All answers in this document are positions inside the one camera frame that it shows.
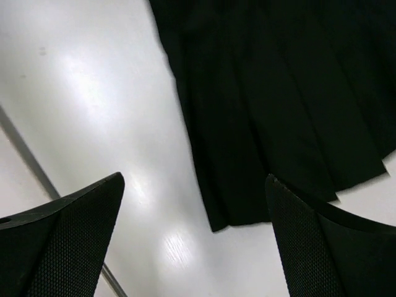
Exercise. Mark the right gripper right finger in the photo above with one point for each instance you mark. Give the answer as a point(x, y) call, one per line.
point(326, 251)

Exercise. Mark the black pleated skirt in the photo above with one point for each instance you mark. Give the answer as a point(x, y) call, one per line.
point(302, 90)

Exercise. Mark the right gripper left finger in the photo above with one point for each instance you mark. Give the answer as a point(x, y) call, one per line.
point(58, 248)

